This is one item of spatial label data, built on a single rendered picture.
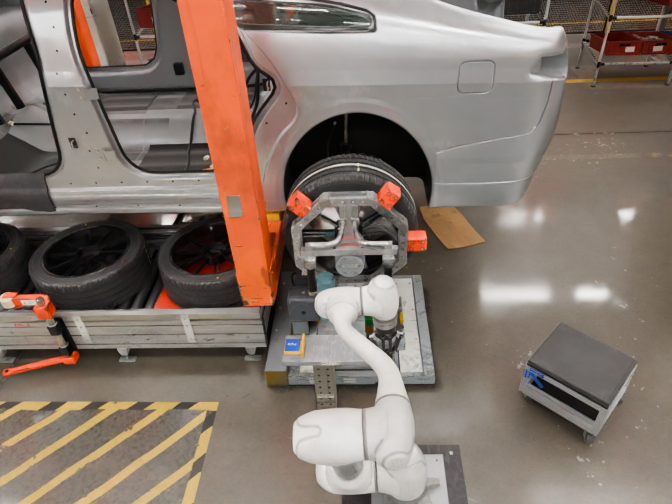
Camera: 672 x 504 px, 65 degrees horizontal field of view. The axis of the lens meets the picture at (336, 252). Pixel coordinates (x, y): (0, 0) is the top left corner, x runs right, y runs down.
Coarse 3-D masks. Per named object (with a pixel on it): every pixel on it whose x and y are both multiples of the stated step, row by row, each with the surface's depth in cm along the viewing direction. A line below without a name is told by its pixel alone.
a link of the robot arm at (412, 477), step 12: (420, 456) 186; (408, 468) 182; (420, 468) 185; (384, 480) 185; (396, 480) 184; (408, 480) 183; (420, 480) 186; (384, 492) 189; (396, 492) 188; (408, 492) 188; (420, 492) 192
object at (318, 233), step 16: (336, 208) 249; (336, 224) 255; (368, 224) 254; (304, 240) 264; (320, 240) 283; (368, 240) 261; (384, 240) 279; (320, 256) 273; (368, 256) 278; (336, 272) 271; (368, 272) 271
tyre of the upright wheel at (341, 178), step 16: (320, 160) 256; (336, 160) 250; (352, 160) 249; (368, 160) 251; (304, 176) 254; (320, 176) 243; (336, 176) 238; (352, 176) 237; (368, 176) 239; (384, 176) 244; (400, 176) 257; (304, 192) 243; (320, 192) 241; (400, 208) 246; (288, 224) 253; (416, 224) 252; (288, 240) 259
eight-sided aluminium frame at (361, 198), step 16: (336, 192) 238; (352, 192) 237; (368, 192) 236; (320, 208) 238; (384, 208) 236; (304, 224) 243; (400, 224) 241; (400, 240) 247; (400, 256) 253; (320, 272) 267
